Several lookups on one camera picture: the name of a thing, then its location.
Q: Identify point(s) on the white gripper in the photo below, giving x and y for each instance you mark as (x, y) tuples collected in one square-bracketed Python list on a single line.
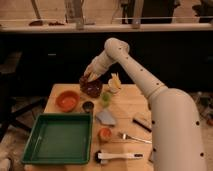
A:
[(98, 66)]

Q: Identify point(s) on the bunch of dark red grapes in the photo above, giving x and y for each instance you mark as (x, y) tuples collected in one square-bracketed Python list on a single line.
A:
[(86, 86)]

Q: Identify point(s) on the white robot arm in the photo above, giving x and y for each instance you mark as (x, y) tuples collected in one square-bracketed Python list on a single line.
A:
[(177, 143)]

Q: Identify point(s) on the dark red bowl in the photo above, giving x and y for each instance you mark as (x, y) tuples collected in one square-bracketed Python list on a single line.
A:
[(97, 91)]

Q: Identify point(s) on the orange bowl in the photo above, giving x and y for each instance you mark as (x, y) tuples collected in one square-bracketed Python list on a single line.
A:
[(67, 101)]

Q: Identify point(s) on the yellow banana in white cup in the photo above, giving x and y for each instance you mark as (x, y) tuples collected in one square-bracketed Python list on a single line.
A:
[(114, 83)]

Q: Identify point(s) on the small green cup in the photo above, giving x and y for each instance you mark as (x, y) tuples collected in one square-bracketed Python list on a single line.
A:
[(105, 99)]

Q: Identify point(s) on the small dark metal cup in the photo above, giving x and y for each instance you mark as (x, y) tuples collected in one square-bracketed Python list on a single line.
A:
[(88, 106)]

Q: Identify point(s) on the grey blue cloth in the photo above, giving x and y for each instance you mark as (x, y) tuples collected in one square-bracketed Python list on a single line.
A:
[(105, 117)]

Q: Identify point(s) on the silver fork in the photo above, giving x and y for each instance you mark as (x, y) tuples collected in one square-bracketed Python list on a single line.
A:
[(125, 136)]

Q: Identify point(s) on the black wooden brush block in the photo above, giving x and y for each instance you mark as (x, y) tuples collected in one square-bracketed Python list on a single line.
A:
[(141, 121)]

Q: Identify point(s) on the green plastic tray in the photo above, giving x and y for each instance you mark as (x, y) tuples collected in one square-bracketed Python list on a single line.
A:
[(58, 139)]

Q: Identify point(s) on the black chair at left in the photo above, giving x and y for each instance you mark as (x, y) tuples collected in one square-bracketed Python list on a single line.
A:
[(7, 101)]

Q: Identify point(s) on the blue sponge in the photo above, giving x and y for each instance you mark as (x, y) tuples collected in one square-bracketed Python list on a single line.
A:
[(151, 157)]

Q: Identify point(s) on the white handled dish brush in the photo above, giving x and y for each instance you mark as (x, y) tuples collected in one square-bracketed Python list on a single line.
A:
[(103, 157)]

